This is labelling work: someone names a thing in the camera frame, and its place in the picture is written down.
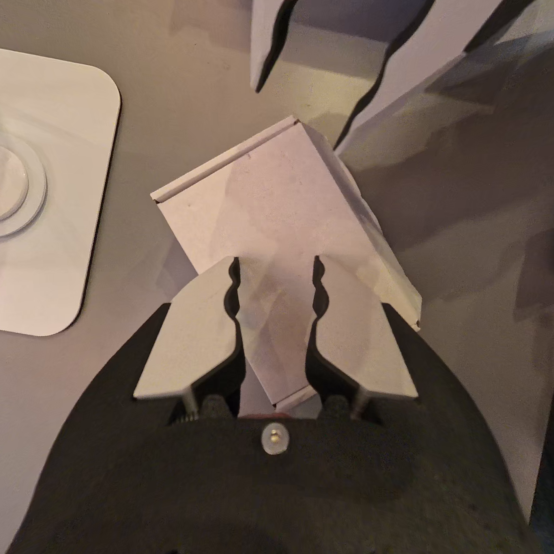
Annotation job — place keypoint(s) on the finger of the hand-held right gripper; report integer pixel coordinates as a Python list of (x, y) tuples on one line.
[(264, 34), (415, 65)]

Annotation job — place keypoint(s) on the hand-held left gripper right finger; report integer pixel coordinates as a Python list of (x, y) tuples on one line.
[(363, 346)]

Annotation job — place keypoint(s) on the person's black clothing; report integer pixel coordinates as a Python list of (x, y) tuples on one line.
[(546, 497)]

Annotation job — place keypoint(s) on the white rounded mounting plate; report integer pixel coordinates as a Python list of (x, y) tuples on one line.
[(56, 268)]

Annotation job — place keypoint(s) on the white cardboard box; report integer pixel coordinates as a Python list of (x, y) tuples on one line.
[(277, 194)]

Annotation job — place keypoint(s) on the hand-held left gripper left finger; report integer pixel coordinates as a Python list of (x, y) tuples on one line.
[(190, 346)]

